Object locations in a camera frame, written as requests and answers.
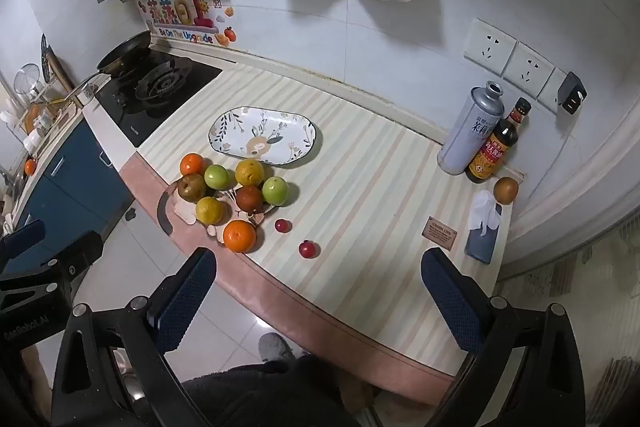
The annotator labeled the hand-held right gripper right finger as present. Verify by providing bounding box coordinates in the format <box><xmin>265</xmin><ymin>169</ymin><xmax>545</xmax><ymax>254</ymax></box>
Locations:
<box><xmin>420</xmin><ymin>248</ymin><xmax>586</xmax><ymax>427</ymax></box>

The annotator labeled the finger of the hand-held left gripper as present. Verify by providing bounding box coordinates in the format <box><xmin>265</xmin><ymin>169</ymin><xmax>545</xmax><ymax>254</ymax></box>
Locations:
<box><xmin>0</xmin><ymin>219</ymin><xmax>47</xmax><ymax>250</ymax></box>
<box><xmin>42</xmin><ymin>229</ymin><xmax>105</xmax><ymax>280</ymax></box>

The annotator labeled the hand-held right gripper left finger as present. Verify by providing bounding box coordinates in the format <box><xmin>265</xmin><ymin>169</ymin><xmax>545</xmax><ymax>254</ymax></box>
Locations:
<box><xmin>50</xmin><ymin>247</ymin><xmax>218</xmax><ymax>427</ymax></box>

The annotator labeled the orange tangerine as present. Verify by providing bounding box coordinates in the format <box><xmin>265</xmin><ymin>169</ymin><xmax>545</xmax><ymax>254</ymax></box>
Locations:
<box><xmin>223</xmin><ymin>219</ymin><xmax>257</xmax><ymax>253</ymax></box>
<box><xmin>180</xmin><ymin>153</ymin><xmax>206</xmax><ymax>178</ymax></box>

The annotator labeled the yellow citrus fruit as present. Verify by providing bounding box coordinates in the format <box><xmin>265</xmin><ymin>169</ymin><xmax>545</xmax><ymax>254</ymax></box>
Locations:
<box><xmin>195</xmin><ymin>197</ymin><xmax>224</xmax><ymax>225</ymax></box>
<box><xmin>235</xmin><ymin>158</ymin><xmax>265</xmax><ymax>186</ymax></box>

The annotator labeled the dark red-brown fruit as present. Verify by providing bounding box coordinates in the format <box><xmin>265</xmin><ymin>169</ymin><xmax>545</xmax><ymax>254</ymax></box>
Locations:
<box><xmin>235</xmin><ymin>185</ymin><xmax>264</xmax><ymax>212</ymax></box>

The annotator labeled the green apple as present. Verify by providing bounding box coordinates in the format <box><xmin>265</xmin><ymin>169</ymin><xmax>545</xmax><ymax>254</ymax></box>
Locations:
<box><xmin>262</xmin><ymin>177</ymin><xmax>290</xmax><ymax>206</ymax></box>
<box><xmin>204</xmin><ymin>164</ymin><xmax>231</xmax><ymax>190</ymax></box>

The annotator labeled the floral ceramic plate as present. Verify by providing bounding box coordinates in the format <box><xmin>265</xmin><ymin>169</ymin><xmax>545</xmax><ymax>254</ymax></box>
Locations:
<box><xmin>208</xmin><ymin>107</ymin><xmax>323</xmax><ymax>168</ymax></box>

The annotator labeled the person's left forearm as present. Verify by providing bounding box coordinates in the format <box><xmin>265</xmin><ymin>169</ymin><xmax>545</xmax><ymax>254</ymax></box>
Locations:
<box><xmin>22</xmin><ymin>347</ymin><xmax>53</xmax><ymax>393</ymax></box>

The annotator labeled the blue tissue pack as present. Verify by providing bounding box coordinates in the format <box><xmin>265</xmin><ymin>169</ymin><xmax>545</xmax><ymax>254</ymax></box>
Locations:
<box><xmin>464</xmin><ymin>190</ymin><xmax>503</xmax><ymax>264</ymax></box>

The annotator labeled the small brown card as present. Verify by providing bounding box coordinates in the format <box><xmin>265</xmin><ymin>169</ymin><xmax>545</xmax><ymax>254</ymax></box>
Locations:
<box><xmin>421</xmin><ymin>217</ymin><xmax>458</xmax><ymax>250</ymax></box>

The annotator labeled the cat-shaped mat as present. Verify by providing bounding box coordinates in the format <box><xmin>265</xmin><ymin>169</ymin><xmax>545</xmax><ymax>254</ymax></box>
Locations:
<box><xmin>156</xmin><ymin>179</ymin><xmax>281</xmax><ymax>240</ymax></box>

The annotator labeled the grey slipper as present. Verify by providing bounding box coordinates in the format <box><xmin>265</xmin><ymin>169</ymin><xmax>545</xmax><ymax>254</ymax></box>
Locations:
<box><xmin>258</xmin><ymin>333</ymin><xmax>296</xmax><ymax>363</ymax></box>

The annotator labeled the small brown pear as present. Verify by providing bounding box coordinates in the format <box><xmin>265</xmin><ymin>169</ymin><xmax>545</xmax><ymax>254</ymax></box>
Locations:
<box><xmin>493</xmin><ymin>177</ymin><xmax>519</xmax><ymax>205</ymax></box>

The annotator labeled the cluttered dish rack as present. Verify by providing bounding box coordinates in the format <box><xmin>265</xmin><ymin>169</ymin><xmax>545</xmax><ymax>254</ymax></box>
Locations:
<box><xmin>0</xmin><ymin>62</ymin><xmax>76</xmax><ymax>148</ymax></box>

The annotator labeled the person's dark clothing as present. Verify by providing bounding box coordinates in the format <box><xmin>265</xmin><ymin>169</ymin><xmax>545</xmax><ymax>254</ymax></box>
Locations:
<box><xmin>182</xmin><ymin>354</ymin><xmax>361</xmax><ymax>427</ymax></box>

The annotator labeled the white cup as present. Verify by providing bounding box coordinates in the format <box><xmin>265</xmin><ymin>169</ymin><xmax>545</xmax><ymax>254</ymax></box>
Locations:
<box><xmin>75</xmin><ymin>84</ymin><xmax>98</xmax><ymax>108</ymax></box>

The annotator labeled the dark sauce bottle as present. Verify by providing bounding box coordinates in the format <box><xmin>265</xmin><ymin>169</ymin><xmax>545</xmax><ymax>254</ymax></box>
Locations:
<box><xmin>465</xmin><ymin>98</ymin><xmax>532</xmax><ymax>184</ymax></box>

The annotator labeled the grey metal can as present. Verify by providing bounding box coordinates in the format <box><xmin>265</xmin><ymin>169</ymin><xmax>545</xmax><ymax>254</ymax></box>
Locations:
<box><xmin>437</xmin><ymin>81</ymin><xmax>505</xmax><ymax>175</ymax></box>

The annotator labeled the black gas stove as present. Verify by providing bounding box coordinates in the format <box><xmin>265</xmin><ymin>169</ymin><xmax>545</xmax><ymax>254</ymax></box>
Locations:
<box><xmin>95</xmin><ymin>49</ymin><xmax>223</xmax><ymax>148</ymax></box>

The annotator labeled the black frying pan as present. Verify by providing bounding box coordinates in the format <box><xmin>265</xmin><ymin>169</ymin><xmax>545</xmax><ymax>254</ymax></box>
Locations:
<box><xmin>65</xmin><ymin>31</ymin><xmax>152</xmax><ymax>100</ymax></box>

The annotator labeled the black plug charger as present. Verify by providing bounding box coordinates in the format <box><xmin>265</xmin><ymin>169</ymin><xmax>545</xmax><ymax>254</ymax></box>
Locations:
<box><xmin>556</xmin><ymin>72</ymin><xmax>587</xmax><ymax>115</ymax></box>

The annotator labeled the white wall socket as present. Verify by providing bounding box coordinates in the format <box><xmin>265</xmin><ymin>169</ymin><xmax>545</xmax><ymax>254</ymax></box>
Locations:
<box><xmin>462</xmin><ymin>18</ymin><xmax>518</xmax><ymax>75</ymax></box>
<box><xmin>537</xmin><ymin>67</ymin><xmax>576</xmax><ymax>112</ymax></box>
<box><xmin>502</xmin><ymin>42</ymin><xmax>556</xmax><ymax>100</ymax></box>

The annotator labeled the colourful wall sticker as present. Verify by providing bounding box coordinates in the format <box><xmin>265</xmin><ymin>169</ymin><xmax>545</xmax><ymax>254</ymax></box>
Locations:
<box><xmin>137</xmin><ymin>0</ymin><xmax>238</xmax><ymax>48</ymax></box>

